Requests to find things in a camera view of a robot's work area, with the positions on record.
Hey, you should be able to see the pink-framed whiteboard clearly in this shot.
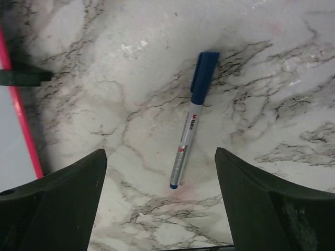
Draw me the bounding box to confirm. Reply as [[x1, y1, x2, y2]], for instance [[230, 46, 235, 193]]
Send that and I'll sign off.
[[1, 32, 43, 195]]

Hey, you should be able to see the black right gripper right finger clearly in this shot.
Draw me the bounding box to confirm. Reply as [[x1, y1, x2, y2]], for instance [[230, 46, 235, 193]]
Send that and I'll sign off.
[[215, 148, 334, 250]]

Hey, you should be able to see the blue white marker pen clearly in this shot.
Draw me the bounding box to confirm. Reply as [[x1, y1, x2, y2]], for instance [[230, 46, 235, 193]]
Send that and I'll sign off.
[[170, 52, 220, 189]]

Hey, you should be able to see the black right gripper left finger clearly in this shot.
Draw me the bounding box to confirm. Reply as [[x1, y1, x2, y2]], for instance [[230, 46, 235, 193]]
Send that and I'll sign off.
[[1, 149, 107, 250]]

